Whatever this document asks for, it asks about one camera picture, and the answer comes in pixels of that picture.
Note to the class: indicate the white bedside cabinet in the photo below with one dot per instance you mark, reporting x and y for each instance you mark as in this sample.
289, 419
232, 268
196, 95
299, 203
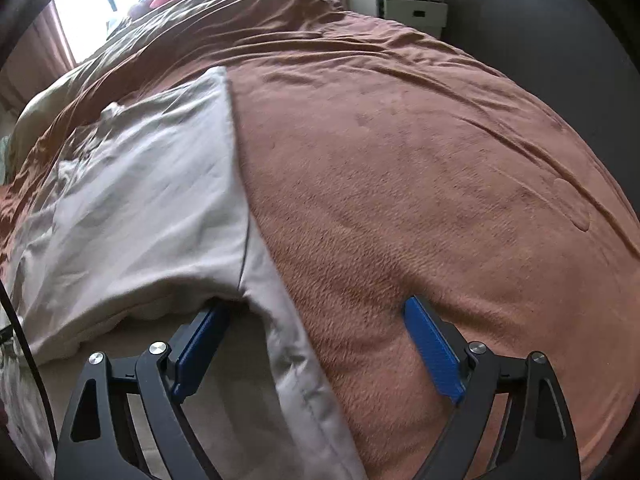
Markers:
428, 16

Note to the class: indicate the left pink curtain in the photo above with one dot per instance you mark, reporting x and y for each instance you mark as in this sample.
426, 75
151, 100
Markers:
40, 57

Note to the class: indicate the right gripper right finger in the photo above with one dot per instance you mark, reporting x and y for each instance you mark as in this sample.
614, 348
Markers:
536, 439

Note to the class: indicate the brown bed blanket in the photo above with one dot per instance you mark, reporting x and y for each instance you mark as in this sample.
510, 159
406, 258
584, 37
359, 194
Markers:
377, 162

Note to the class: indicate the beige large garment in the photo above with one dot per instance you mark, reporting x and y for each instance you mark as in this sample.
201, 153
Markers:
142, 219

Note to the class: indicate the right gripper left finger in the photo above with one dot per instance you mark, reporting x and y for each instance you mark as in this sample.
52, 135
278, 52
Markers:
98, 438

